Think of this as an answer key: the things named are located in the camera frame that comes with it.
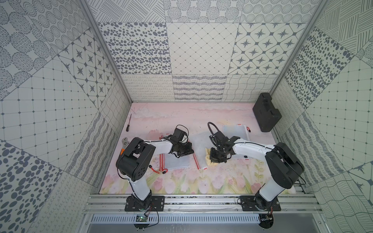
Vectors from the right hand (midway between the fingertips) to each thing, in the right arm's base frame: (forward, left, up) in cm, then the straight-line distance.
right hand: (212, 161), depth 88 cm
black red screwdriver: (+26, +60, +2) cm, 65 cm away
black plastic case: (+25, -36, +15) cm, 46 cm away
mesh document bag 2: (0, +25, 0) cm, 25 cm away
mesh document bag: (+25, -22, -2) cm, 33 cm away
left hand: (+4, +9, +1) cm, 10 cm away
